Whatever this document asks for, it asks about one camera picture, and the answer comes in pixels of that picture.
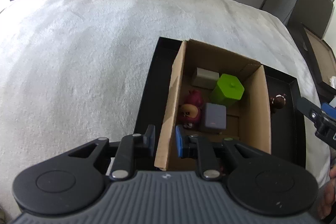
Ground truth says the small red white figurine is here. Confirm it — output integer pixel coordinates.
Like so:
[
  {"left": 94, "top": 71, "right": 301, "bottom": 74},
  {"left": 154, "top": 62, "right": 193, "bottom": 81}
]
[{"left": 177, "top": 103, "right": 201, "bottom": 129}]

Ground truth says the grey purple cube toy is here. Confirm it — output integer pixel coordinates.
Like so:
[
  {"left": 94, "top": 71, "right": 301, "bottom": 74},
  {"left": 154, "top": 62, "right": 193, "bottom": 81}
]
[{"left": 202, "top": 103, "right": 227, "bottom": 132}]

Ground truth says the pink red toy figure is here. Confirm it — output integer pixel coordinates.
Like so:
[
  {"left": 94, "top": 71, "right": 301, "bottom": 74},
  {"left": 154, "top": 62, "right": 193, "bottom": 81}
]
[{"left": 185, "top": 89, "right": 204, "bottom": 108}]

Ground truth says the brown bear figurine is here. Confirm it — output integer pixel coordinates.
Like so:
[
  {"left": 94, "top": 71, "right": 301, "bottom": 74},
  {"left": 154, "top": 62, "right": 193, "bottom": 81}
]
[{"left": 270, "top": 94, "right": 286, "bottom": 110}]

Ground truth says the brown cardboard box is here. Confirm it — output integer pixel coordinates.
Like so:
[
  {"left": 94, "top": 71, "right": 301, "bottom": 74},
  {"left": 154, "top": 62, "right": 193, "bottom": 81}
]
[{"left": 154, "top": 40, "right": 272, "bottom": 171}]

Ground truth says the white charger plug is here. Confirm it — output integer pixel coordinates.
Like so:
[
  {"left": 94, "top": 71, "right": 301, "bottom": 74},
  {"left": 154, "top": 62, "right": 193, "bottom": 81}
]
[{"left": 191, "top": 68, "right": 219, "bottom": 89}]

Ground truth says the green hexagonal box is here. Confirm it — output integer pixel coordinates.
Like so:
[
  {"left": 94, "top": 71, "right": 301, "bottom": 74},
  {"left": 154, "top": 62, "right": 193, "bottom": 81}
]
[{"left": 209, "top": 74, "right": 244, "bottom": 107}]

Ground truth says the person's hand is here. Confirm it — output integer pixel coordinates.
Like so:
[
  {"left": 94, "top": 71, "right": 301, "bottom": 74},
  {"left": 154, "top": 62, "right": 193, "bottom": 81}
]
[{"left": 317, "top": 165, "right": 335, "bottom": 219}]

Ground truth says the black framed cork tray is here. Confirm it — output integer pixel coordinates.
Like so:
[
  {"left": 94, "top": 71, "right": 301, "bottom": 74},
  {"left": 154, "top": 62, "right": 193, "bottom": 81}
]
[{"left": 301, "top": 23, "right": 335, "bottom": 96}]

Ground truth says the dark upholstered board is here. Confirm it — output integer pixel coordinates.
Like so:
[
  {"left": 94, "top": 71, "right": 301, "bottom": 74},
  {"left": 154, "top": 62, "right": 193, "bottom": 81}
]
[{"left": 287, "top": 0, "right": 334, "bottom": 39}]

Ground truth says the white plush blanket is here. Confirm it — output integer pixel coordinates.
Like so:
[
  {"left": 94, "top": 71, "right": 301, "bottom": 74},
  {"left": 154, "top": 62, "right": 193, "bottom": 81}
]
[{"left": 1, "top": 0, "right": 319, "bottom": 219}]

